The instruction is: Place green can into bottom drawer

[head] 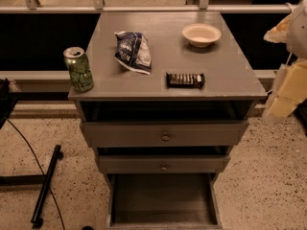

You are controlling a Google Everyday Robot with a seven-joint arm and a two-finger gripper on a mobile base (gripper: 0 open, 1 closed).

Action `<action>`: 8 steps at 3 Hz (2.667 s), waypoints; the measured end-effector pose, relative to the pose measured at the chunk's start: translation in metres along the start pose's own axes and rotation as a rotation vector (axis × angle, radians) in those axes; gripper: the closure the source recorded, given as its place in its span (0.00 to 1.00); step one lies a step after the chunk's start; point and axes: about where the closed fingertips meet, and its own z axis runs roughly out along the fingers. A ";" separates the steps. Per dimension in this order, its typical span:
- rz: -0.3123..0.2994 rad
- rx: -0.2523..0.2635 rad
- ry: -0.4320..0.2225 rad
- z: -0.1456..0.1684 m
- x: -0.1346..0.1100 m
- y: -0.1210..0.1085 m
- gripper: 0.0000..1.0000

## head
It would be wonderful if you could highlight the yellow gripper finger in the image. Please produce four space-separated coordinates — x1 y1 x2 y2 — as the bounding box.
264 14 291 43
262 58 307 124

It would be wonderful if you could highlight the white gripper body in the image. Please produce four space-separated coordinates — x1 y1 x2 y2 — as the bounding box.
286 0 307 58

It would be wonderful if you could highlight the green soda can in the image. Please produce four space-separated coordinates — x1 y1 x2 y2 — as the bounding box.
63 47 94 92

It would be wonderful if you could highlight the grey top drawer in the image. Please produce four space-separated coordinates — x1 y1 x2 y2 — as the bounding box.
83 121 248 148

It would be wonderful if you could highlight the grey drawer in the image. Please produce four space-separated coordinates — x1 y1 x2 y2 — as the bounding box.
83 121 248 148
98 155 230 174
106 173 224 230

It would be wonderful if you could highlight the grey drawer cabinet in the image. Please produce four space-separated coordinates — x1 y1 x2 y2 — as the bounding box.
69 11 266 230

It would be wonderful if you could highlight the grey bottom drawer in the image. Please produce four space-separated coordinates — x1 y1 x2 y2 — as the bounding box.
106 173 224 230

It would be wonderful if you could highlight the grey middle drawer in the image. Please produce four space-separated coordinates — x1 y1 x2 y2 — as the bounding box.
98 155 230 174

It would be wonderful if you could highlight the white paper bowl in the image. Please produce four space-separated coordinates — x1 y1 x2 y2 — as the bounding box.
182 23 222 48

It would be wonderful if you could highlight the dark chocolate bar pack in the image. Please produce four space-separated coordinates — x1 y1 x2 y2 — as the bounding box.
166 73 205 88

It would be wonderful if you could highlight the blue white chip bag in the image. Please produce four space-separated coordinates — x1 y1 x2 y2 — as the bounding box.
115 32 152 75

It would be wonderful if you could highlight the black round object on floor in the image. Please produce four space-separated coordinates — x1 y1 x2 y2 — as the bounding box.
82 226 94 230

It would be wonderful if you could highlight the black equipment at left edge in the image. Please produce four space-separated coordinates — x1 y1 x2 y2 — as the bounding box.
0 79 17 129

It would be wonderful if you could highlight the black floor stand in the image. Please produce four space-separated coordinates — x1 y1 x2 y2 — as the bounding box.
0 145 63 229

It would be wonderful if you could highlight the black cable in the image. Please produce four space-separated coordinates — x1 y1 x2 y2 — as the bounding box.
6 118 66 230

